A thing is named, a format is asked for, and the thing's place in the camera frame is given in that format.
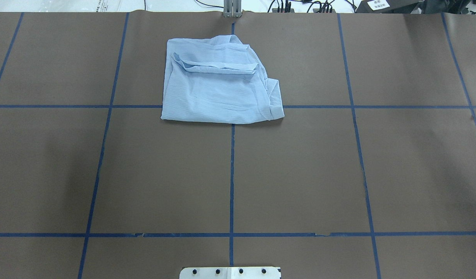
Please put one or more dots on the light blue striped shirt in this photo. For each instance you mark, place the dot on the light blue striped shirt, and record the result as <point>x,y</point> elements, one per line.
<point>219,79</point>

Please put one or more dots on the clear plastic bag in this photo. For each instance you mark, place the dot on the clear plastic bag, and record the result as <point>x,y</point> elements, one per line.
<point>80,6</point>

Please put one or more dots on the aluminium frame post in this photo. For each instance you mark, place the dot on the aluminium frame post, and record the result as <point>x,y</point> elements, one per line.
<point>232,8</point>

